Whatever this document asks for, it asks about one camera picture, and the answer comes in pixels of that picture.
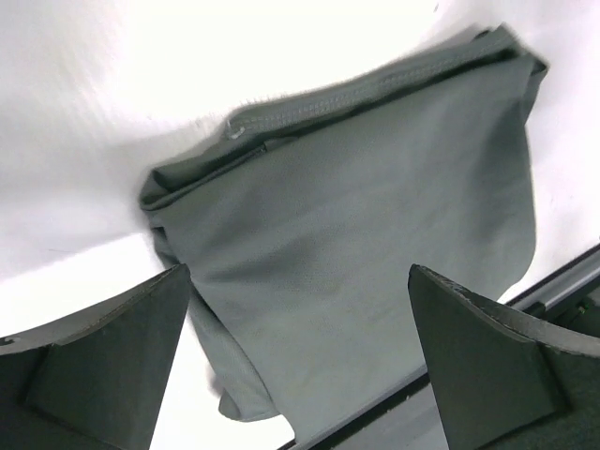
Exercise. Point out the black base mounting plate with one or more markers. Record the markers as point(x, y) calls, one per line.
point(539, 300)

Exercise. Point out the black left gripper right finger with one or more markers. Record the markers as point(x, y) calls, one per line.
point(502, 378)

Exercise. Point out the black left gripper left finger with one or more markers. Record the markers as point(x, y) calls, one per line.
point(96, 378)

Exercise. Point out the dark grey t-shirt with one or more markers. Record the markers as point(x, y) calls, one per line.
point(300, 223)

